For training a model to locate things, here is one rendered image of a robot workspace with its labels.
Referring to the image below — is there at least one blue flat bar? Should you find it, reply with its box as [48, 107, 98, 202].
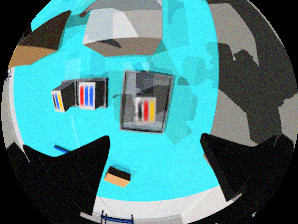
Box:
[53, 145, 69, 153]

